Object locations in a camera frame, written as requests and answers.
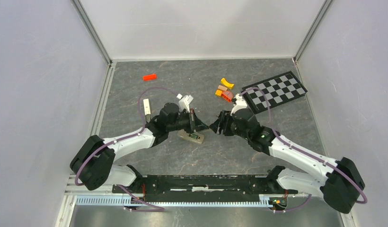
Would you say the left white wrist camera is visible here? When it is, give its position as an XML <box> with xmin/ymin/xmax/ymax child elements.
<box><xmin>176</xmin><ymin>94</ymin><xmax>194</xmax><ymax>112</ymax></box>

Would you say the aluminium frame post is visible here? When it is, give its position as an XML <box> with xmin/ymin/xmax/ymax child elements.
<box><xmin>71</xmin><ymin>0</ymin><xmax>113</xmax><ymax>65</ymax></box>
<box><xmin>293</xmin><ymin>0</ymin><xmax>334</xmax><ymax>64</ymax></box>

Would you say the right aluminium frame post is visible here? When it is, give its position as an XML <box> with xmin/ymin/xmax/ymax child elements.
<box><xmin>293</xmin><ymin>0</ymin><xmax>334</xmax><ymax>64</ymax></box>

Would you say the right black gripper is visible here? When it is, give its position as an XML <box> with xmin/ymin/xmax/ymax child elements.
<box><xmin>209</xmin><ymin>109</ymin><xmax>250</xmax><ymax>140</ymax></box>

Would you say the white and black stick remote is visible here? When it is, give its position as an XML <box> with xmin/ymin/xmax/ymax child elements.
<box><xmin>143</xmin><ymin>98</ymin><xmax>152</xmax><ymax>122</ymax></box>

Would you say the yellow small block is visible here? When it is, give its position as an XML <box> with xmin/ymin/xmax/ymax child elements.
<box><xmin>215</xmin><ymin>89</ymin><xmax>223</xmax><ymax>97</ymax></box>

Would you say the yellow curved block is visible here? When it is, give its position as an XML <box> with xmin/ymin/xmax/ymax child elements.
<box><xmin>220</xmin><ymin>78</ymin><xmax>235</xmax><ymax>89</ymax></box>

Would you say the red rectangular block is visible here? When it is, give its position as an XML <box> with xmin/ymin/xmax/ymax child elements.
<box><xmin>142</xmin><ymin>74</ymin><xmax>157</xmax><ymax>81</ymax></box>

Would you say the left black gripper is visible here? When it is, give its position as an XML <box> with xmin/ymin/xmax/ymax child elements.
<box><xmin>167</xmin><ymin>109</ymin><xmax>209</xmax><ymax>134</ymax></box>

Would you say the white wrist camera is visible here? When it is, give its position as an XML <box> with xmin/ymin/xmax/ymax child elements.
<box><xmin>176</xmin><ymin>94</ymin><xmax>194</xmax><ymax>112</ymax></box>
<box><xmin>230</xmin><ymin>94</ymin><xmax>248</xmax><ymax>116</ymax></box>

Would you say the grey slotted cable duct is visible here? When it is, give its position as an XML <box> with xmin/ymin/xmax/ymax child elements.
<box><xmin>76</xmin><ymin>195</ymin><xmax>273</xmax><ymax>208</ymax></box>

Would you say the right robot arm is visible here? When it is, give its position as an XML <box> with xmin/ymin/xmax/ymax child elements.
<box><xmin>210</xmin><ymin>109</ymin><xmax>367</xmax><ymax>214</ymax></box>

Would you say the left aluminium frame post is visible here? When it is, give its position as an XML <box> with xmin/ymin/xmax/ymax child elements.
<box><xmin>71</xmin><ymin>0</ymin><xmax>113</xmax><ymax>65</ymax></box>

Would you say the tan small block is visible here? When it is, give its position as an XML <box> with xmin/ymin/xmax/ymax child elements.
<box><xmin>217</xmin><ymin>85</ymin><xmax>228</xmax><ymax>91</ymax></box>

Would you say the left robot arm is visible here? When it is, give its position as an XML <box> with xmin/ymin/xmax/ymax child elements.
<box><xmin>70</xmin><ymin>103</ymin><xmax>209</xmax><ymax>193</ymax></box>

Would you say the orange semicircle block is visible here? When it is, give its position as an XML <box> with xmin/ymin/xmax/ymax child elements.
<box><xmin>221</xmin><ymin>91</ymin><xmax>234</xmax><ymax>102</ymax></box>

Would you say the beige remote control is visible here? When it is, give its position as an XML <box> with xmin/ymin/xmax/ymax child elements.
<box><xmin>177</xmin><ymin>130</ymin><xmax>204</xmax><ymax>144</ymax></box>

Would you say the black white checkerboard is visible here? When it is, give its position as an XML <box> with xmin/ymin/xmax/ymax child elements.
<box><xmin>242</xmin><ymin>71</ymin><xmax>307</xmax><ymax>114</ymax></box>

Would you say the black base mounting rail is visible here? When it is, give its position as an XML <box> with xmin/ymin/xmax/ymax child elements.
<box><xmin>127</xmin><ymin>175</ymin><xmax>298</xmax><ymax>202</ymax></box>

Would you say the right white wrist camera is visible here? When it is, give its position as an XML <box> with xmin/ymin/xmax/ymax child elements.
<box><xmin>230</xmin><ymin>94</ymin><xmax>248</xmax><ymax>116</ymax></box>

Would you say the green AAA battery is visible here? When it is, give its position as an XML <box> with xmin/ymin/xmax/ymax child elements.
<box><xmin>188</xmin><ymin>133</ymin><xmax>201</xmax><ymax>140</ymax></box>

